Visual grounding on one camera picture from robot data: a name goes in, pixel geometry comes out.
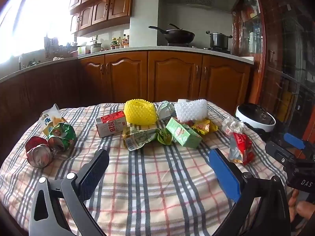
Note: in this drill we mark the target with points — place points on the window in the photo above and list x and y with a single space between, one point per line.
37 22

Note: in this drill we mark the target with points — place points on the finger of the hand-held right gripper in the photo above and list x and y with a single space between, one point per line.
294 139
278 151

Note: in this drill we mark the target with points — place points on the wooden lower cabinets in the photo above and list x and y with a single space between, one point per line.
172 76

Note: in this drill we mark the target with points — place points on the gas stove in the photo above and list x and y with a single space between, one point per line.
196 48

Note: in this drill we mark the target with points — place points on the crushed red can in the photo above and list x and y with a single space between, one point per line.
39 153

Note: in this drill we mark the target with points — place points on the black wok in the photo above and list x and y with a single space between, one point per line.
179 35

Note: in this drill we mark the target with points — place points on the white lidded pot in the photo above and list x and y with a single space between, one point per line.
96 48

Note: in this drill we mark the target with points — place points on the crushed green can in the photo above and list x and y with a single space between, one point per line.
61 134

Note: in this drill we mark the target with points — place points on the steel cooking pot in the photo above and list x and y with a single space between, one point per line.
219 40

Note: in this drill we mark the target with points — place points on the green drink carton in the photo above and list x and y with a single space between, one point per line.
183 132

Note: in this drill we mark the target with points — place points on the utensil rack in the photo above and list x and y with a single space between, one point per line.
51 46

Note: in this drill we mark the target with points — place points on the white paper wrapper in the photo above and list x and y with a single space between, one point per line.
232 125

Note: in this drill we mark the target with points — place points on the glass door cabinet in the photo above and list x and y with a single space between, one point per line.
273 41

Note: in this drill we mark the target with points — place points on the crumpled green and yellow bag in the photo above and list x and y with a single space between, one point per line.
142 137

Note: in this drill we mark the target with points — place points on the group of sauce bottles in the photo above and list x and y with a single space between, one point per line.
119 43

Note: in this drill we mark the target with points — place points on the yellow and red snack wrapper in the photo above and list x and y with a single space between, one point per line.
205 126

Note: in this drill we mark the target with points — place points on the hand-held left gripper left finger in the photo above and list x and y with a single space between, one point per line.
94 172

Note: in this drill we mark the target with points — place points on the white bin with black liner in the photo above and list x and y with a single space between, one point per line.
256 116

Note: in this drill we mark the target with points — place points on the plaid tablecloth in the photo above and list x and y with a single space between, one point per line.
152 182

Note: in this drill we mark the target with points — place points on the white cartoon snack bag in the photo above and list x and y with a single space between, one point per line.
49 119

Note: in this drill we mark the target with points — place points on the person's right hand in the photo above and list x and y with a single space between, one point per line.
305 209

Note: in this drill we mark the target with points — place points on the yellow foam fruit net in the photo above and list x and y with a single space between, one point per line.
140 111

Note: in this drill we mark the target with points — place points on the white foam fruit net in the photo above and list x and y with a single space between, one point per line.
192 109

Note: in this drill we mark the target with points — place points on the wooden cabinets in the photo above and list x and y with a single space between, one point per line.
172 76
108 7

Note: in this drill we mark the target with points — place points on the yellow box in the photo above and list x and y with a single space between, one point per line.
287 105

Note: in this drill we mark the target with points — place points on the pale green wrapper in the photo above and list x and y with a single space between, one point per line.
166 109

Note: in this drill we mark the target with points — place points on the red and white carton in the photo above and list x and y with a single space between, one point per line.
110 125

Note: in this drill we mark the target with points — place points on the white container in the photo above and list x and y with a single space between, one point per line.
83 51

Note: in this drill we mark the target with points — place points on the white kitchen countertop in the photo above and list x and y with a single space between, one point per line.
137 48

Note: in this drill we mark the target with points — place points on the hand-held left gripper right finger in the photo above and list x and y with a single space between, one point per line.
224 174

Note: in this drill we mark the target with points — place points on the wooden upper cabinets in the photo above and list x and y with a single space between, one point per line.
108 7

